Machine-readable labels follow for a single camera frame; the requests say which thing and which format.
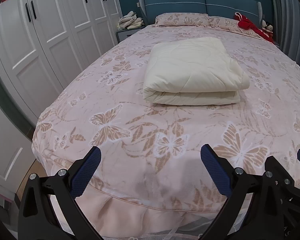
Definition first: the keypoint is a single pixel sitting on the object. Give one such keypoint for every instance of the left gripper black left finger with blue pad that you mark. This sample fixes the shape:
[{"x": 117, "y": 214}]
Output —
[{"x": 37, "y": 218}]

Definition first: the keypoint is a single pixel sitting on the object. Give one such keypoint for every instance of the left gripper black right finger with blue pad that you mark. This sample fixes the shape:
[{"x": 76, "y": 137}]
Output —
[{"x": 255, "y": 206}]

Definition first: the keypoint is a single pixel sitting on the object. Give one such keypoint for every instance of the cream quilted zip jacket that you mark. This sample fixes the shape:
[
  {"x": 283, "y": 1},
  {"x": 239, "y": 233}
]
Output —
[{"x": 193, "y": 72}]

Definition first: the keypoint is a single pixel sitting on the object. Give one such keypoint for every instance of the pink butterfly bedspread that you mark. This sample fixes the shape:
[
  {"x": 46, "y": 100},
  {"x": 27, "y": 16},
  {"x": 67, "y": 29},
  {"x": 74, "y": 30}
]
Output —
[{"x": 151, "y": 177}]

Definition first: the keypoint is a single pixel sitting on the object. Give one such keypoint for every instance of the small plush toys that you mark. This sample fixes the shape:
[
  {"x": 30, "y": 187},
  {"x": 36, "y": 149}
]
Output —
[{"x": 267, "y": 27}]

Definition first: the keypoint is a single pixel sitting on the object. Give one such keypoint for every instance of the grey curtain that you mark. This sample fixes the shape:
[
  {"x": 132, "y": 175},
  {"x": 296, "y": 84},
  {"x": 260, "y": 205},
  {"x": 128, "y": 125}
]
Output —
[{"x": 287, "y": 27}]

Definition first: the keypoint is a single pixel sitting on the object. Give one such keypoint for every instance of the red fabric item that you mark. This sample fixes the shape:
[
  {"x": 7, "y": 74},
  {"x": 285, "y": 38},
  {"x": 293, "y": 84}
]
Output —
[{"x": 246, "y": 24}]

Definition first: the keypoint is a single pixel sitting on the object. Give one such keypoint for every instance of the right pink floral pillow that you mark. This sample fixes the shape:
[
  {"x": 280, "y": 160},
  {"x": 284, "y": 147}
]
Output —
[{"x": 230, "y": 25}]

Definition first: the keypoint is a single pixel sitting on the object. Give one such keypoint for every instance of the pink floral pillow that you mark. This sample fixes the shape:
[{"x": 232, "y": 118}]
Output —
[
  {"x": 175, "y": 19},
  {"x": 230, "y": 25}
]

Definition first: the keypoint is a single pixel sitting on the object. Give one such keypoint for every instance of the teal upholstered headboard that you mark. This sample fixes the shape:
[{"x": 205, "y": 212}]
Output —
[{"x": 251, "y": 9}]

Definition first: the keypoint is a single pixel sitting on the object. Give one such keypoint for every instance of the white panelled wardrobe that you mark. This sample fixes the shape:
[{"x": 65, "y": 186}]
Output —
[{"x": 44, "y": 45}]

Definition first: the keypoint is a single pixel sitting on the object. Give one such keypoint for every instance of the left pink floral pillow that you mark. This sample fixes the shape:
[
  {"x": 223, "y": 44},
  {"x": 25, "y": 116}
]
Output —
[{"x": 175, "y": 19}]

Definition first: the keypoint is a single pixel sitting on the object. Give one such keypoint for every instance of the grey bedside table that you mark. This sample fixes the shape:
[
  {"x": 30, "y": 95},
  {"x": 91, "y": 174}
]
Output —
[{"x": 126, "y": 33}]

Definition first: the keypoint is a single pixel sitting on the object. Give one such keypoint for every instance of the pile of beige cloths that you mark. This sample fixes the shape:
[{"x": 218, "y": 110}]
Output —
[{"x": 130, "y": 21}]

